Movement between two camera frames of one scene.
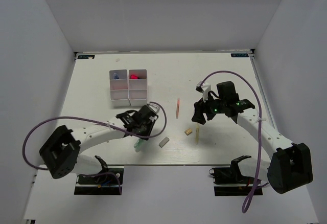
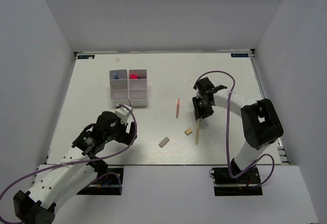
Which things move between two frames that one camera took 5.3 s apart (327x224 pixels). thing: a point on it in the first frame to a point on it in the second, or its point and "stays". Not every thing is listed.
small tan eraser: x=188 y=131 stays
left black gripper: x=151 y=125 to x=126 y=137
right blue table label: x=239 y=55 stays
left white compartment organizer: x=119 y=87 stays
